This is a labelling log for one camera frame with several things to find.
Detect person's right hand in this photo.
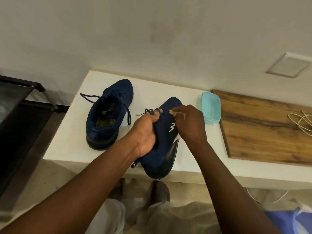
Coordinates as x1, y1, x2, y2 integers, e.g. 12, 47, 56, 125
172, 104, 208, 148

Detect person's left hand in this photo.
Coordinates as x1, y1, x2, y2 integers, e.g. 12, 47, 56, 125
128, 108, 163, 159

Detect beige cleaning cloth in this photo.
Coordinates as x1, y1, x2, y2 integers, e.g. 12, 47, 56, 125
169, 108, 186, 119

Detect black shoe rack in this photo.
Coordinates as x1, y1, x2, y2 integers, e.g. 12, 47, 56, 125
0, 75, 66, 195

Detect person's right forearm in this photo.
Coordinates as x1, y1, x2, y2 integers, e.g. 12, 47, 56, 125
192, 141, 281, 234

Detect person's left forearm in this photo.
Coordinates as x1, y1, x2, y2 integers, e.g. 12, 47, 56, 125
0, 141, 141, 234

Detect person's right foot grey sock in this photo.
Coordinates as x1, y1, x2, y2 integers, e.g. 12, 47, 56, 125
150, 180, 171, 205

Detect person's foot grey sock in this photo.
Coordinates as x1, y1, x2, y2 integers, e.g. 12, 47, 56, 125
150, 180, 171, 205
108, 177, 126, 200

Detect person's left foot grey sock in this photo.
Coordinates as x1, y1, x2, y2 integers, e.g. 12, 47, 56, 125
108, 177, 126, 200

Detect light blue plastic container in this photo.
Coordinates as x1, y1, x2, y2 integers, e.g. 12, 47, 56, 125
201, 91, 222, 125

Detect brown wooden board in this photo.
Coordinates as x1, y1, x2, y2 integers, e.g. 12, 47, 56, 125
211, 89, 312, 166

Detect white shorts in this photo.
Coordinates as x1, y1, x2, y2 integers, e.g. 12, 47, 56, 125
85, 198, 222, 234

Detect blue plastic bag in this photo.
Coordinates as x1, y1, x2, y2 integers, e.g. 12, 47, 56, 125
264, 208, 312, 234

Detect coiled white charging cable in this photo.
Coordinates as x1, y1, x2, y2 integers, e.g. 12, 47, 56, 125
287, 110, 312, 137

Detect white floor cable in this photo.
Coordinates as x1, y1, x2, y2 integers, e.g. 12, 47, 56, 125
245, 187, 289, 204

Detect white wall switch plate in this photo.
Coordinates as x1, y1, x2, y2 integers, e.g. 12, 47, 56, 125
265, 52, 312, 79

